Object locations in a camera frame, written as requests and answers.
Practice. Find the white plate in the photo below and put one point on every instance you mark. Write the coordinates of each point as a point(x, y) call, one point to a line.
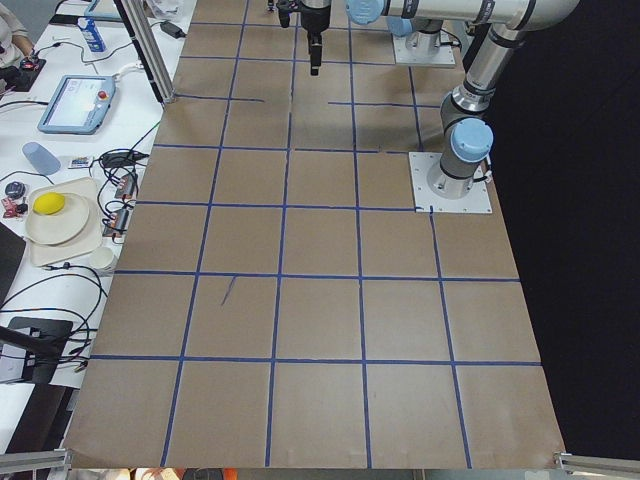
point(60, 227)

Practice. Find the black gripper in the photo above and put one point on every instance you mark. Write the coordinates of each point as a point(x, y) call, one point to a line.
point(314, 21)

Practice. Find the white paper cup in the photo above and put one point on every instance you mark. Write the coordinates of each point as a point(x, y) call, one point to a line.
point(103, 260)

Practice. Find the teach pendant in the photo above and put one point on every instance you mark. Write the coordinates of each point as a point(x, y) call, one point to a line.
point(102, 10)
point(79, 105)

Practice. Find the beige tray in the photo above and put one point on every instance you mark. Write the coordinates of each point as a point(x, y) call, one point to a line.
point(90, 237)

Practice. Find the aluminium frame post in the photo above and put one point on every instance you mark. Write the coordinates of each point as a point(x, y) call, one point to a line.
point(140, 32)

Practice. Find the blue plastic cup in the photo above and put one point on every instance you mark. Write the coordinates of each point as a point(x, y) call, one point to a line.
point(42, 160)

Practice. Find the yellow lemon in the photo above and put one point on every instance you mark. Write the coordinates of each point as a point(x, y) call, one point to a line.
point(49, 203)

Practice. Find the black power adapter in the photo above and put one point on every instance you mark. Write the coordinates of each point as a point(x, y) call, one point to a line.
point(173, 30)

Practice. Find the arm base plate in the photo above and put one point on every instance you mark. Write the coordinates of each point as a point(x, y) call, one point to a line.
point(436, 192)
point(442, 58)

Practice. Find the black stand base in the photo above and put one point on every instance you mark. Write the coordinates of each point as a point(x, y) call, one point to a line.
point(31, 349)

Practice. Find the white milk carton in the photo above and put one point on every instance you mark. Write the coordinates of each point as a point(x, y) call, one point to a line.
point(91, 35)

